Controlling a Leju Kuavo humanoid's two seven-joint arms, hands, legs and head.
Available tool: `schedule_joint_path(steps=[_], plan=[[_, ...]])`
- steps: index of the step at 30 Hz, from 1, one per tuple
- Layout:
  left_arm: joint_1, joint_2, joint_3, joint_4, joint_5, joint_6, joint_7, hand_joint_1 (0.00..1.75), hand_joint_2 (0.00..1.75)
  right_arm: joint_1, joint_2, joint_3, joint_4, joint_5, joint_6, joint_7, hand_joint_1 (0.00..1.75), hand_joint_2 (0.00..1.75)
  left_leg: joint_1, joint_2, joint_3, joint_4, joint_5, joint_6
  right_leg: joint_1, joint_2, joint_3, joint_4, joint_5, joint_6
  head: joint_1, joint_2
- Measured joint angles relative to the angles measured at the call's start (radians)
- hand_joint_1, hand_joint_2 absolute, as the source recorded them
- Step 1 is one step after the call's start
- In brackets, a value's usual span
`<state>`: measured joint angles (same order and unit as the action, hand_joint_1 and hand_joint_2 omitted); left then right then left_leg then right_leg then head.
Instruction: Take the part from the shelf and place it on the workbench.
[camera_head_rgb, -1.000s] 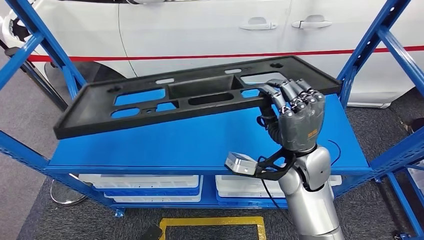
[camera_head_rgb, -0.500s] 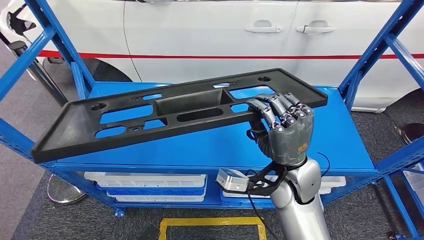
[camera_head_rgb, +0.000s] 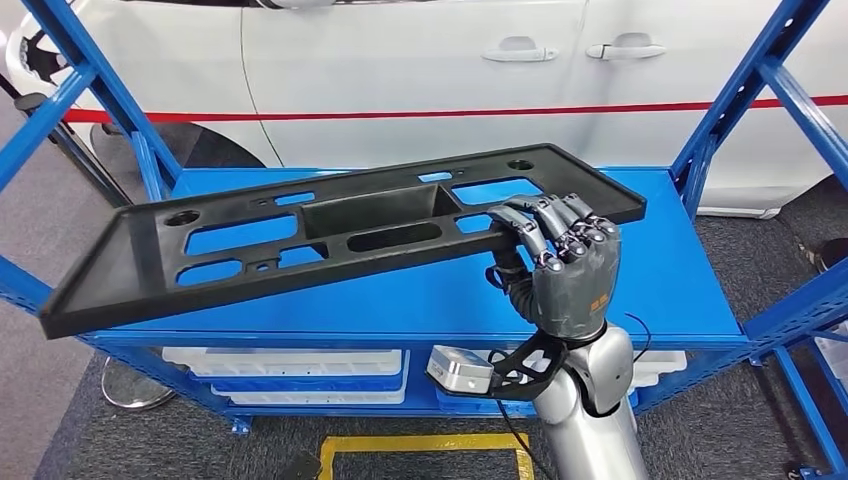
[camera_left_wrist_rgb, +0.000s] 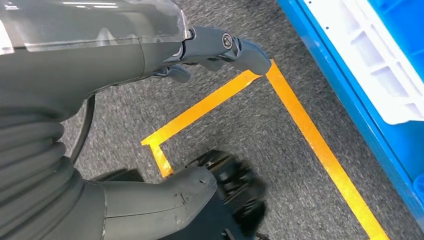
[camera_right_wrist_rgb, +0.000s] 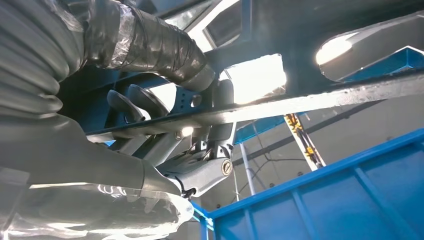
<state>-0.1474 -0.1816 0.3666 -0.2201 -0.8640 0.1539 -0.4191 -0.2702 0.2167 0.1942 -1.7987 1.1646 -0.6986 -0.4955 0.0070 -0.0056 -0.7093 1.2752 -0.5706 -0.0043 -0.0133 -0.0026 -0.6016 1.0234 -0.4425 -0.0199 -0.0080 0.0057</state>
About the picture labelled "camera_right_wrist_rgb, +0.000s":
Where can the blue metal shelf rack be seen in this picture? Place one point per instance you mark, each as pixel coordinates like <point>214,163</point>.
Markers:
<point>331,205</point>

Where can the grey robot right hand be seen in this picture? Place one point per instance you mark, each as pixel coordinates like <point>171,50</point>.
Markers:
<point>82,159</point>

